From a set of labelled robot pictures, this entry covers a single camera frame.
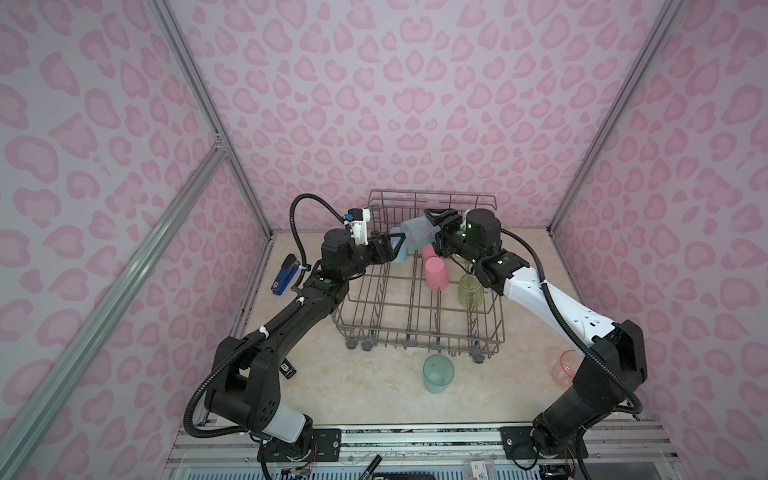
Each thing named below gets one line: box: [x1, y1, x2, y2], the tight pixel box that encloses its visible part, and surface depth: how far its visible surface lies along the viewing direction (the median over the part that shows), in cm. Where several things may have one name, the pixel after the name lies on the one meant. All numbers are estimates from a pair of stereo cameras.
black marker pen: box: [358, 454, 383, 480], surface depth 71 cm
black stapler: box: [279, 358, 297, 380], surface depth 85 cm
